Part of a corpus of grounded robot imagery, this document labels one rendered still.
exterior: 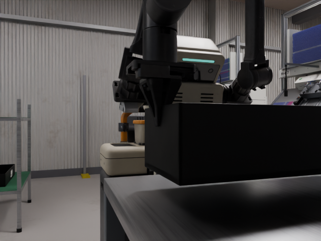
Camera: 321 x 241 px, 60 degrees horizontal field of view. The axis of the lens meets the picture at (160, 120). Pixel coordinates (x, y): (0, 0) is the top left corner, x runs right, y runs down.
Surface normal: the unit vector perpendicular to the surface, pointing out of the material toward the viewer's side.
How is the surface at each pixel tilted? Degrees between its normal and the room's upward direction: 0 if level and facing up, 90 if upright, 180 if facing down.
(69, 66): 90
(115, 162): 90
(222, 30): 90
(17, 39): 90
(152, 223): 0
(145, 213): 0
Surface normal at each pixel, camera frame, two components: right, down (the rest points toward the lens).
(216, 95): 0.32, 0.15
